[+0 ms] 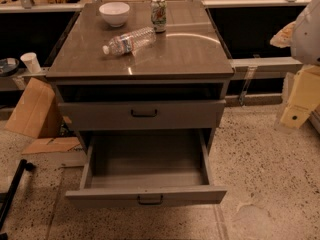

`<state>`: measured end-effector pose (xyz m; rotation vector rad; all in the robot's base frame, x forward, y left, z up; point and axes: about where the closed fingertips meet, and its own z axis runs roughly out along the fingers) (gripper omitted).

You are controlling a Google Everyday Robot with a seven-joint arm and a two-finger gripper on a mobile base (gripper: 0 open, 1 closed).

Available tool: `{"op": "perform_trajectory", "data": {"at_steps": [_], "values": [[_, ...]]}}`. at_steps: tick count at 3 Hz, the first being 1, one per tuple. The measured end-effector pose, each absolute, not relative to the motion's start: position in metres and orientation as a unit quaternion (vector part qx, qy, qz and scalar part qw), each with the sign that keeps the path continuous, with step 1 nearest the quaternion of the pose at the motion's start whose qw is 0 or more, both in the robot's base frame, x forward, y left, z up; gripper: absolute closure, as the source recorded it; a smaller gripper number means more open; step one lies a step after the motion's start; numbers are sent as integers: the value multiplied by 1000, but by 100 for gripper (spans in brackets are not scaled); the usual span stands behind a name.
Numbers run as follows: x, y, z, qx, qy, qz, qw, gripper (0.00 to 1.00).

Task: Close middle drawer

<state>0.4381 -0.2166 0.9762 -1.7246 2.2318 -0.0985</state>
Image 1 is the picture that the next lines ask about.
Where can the padded gripper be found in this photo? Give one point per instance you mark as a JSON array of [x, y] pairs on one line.
[[306, 39]]

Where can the grey drawer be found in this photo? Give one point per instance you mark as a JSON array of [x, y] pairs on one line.
[[85, 116], [147, 168]]

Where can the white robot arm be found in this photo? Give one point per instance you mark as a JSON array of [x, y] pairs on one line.
[[302, 36]]

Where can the grey top drawer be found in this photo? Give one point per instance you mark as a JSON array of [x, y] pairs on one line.
[[85, 116]]

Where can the grey drawer cabinet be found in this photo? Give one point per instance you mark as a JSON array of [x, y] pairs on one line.
[[186, 62]]

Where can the green soda can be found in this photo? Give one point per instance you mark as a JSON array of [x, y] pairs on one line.
[[158, 15]]

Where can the clear plastic water bottle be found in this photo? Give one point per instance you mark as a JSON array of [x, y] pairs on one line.
[[130, 42]]

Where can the white ceramic bowl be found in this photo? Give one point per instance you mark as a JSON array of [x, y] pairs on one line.
[[115, 13]]

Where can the flat cardboard sheet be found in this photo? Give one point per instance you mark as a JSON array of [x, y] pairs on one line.
[[50, 145]]

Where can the upright cardboard box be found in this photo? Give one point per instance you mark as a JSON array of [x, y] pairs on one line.
[[36, 115]]

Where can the white paper cup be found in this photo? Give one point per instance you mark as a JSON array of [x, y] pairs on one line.
[[31, 62]]

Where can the black metal stand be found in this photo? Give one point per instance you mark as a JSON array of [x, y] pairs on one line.
[[7, 197]]

